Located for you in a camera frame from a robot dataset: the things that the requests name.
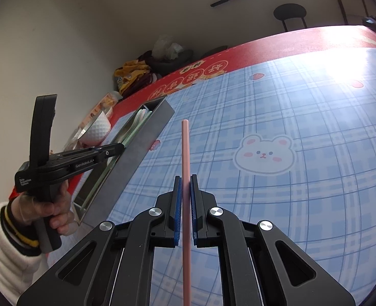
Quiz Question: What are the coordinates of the clear glass bowl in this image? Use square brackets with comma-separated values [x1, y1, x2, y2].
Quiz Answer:
[62, 127, 89, 150]

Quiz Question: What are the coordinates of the black round stool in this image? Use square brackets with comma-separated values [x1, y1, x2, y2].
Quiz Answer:
[273, 3, 308, 32]

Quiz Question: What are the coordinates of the stainless steel utensil tray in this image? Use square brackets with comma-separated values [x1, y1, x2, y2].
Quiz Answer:
[72, 97, 176, 224]

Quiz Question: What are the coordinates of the white plastic bag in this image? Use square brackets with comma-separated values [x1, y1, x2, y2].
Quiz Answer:
[152, 35, 185, 60]

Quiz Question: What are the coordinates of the green chopstick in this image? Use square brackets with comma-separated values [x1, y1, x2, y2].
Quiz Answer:
[86, 111, 153, 198]

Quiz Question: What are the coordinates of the pink chopstick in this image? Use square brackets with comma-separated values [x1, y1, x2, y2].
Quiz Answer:
[181, 120, 193, 306]

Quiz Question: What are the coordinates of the metal chair frame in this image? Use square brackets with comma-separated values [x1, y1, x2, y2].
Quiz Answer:
[334, 0, 368, 24]

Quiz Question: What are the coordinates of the peach snack box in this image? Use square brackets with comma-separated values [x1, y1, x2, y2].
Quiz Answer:
[83, 92, 121, 128]

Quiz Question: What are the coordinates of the red printed tablecloth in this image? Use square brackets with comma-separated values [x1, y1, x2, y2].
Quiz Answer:
[9, 25, 376, 205]

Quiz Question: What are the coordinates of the yellow printed bag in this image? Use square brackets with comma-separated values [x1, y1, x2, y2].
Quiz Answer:
[114, 60, 152, 91]

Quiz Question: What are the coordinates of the dark clothes pile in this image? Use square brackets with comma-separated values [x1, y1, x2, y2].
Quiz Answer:
[121, 49, 195, 96]

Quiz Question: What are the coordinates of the person's left forearm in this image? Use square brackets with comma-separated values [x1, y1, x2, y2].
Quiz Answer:
[0, 198, 50, 306]

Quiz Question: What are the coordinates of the person's left hand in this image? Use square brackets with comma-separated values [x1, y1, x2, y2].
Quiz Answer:
[11, 182, 80, 236]

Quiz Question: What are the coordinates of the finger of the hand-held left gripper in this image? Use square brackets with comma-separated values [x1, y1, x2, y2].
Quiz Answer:
[90, 143, 125, 166]

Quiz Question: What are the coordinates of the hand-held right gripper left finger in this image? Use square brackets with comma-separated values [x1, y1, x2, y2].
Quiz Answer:
[17, 175, 183, 306]

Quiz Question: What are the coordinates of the white dimpled bowl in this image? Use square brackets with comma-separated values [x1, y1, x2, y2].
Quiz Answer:
[80, 112, 112, 145]

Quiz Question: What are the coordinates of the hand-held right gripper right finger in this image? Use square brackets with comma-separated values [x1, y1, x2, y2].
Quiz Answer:
[189, 174, 356, 306]

